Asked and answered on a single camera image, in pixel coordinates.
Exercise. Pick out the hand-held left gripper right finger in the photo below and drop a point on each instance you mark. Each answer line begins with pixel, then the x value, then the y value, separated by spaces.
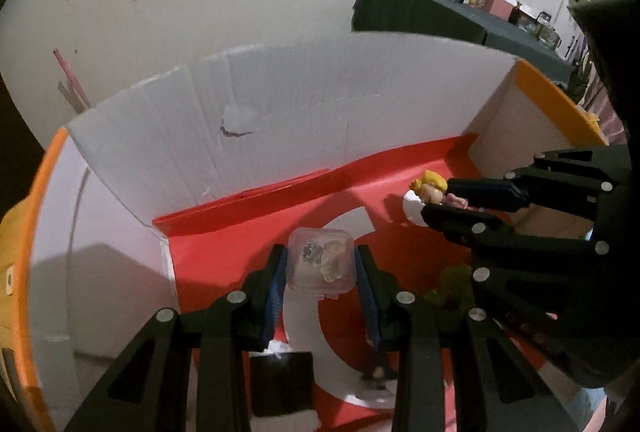
pixel 370 307

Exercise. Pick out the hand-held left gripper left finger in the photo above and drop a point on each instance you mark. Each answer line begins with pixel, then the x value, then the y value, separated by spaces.
pixel 272 302

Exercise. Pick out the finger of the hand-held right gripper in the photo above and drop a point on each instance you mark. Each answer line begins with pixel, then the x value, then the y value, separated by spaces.
pixel 450 219
pixel 490 192

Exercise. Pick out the blonde doll figurine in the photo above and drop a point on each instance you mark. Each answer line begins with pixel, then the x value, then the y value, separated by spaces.
pixel 432 187

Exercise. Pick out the small clear plastic box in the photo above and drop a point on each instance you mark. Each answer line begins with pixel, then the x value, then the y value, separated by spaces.
pixel 320 262

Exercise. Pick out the dark-haired doll figurine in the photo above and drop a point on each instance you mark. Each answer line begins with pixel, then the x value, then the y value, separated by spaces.
pixel 377 372

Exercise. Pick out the green plush ball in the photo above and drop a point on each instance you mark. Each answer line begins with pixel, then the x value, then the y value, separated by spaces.
pixel 457 284

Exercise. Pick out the black cylinder with white fluff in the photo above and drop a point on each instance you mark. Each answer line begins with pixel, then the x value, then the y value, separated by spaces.
pixel 280 382

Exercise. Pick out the orange cardboard box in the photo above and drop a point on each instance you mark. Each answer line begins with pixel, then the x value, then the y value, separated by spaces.
pixel 300 112

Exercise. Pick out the pink curtain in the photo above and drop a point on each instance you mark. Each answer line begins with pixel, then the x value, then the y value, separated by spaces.
pixel 607 122

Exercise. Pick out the pink box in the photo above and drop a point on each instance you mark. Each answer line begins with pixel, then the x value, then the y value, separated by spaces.
pixel 500 4

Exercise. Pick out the side table with dark cloth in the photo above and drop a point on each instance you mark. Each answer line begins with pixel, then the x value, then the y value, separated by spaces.
pixel 425 12

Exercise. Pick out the pink stick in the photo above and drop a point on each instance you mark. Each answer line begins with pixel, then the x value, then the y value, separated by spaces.
pixel 72 77

